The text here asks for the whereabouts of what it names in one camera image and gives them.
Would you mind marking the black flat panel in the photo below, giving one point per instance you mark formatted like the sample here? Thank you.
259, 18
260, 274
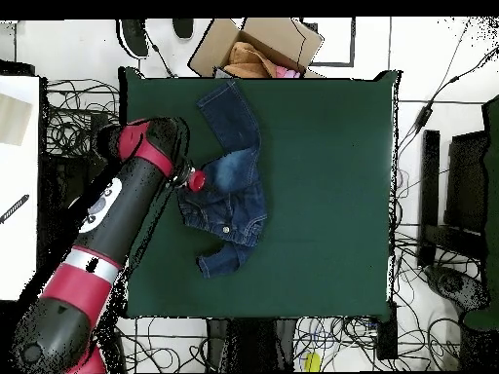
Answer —
466, 183

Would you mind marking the pink cloth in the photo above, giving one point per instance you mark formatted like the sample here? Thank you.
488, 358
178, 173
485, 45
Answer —
286, 73

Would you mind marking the black ribbed strip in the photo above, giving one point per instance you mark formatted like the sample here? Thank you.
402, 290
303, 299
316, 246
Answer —
15, 207

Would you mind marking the black power strip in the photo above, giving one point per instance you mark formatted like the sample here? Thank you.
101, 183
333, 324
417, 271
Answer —
386, 339

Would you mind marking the beige box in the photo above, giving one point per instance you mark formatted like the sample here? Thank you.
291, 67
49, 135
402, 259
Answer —
13, 120

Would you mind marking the black metal stand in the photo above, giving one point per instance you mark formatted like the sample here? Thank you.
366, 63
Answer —
58, 175

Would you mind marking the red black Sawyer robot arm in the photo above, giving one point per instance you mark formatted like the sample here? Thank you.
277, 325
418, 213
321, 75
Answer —
117, 202

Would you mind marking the white desk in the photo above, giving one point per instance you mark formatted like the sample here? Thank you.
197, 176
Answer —
19, 253

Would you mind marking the brown cardboard box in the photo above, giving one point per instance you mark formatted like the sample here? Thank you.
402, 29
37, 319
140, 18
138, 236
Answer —
210, 50

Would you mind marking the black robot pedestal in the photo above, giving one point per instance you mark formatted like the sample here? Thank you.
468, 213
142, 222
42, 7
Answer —
249, 346

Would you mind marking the dark green table cloth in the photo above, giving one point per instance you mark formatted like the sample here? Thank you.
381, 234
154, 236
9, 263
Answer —
331, 233

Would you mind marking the person's foot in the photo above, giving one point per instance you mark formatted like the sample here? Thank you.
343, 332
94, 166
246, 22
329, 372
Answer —
134, 37
183, 27

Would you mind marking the black upright bar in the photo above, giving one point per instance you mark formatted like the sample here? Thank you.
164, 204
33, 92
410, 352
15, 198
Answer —
430, 187

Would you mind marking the orange towel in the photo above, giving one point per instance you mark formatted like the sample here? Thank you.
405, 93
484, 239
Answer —
245, 62

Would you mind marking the grey cloth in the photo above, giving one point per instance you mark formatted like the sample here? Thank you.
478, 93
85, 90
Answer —
222, 73

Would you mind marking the yellow ball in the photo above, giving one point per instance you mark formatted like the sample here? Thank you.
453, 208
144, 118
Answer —
312, 362

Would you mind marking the blue denim jeans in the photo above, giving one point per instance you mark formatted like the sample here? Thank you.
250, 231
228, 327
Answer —
234, 187

